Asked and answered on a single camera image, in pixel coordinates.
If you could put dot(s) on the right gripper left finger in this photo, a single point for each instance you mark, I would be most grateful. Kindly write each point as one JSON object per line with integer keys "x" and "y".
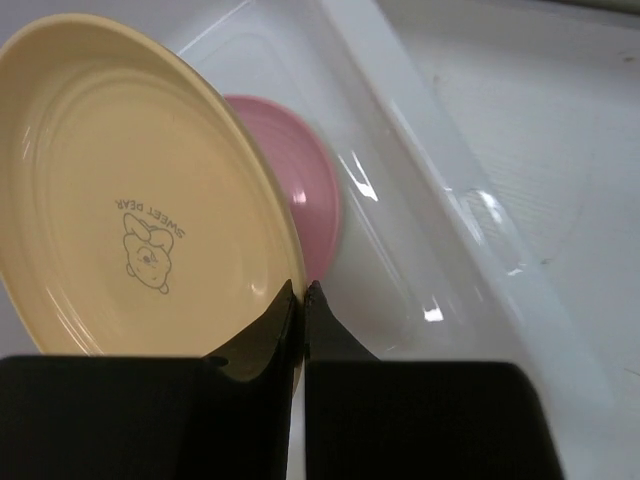
{"x": 225, "y": 415}

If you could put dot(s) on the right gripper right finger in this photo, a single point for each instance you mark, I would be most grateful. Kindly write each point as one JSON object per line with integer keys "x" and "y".
{"x": 366, "y": 418}

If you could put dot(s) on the orange yellow plate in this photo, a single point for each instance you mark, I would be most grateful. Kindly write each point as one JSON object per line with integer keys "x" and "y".
{"x": 138, "y": 216}

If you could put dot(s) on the pink plate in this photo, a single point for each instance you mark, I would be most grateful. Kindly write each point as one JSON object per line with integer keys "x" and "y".
{"x": 305, "y": 171}

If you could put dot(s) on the white plastic bin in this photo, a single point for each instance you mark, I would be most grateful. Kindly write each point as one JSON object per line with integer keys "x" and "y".
{"x": 490, "y": 157}

